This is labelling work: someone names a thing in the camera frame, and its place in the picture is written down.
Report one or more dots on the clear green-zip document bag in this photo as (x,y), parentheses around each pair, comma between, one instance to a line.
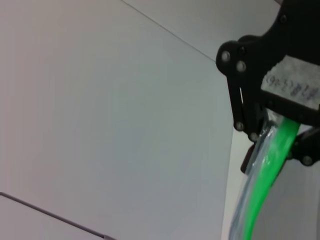
(260,190)

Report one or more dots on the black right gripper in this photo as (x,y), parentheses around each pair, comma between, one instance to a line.
(295,37)

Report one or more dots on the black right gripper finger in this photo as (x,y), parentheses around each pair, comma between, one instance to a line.
(247,105)
(308,147)

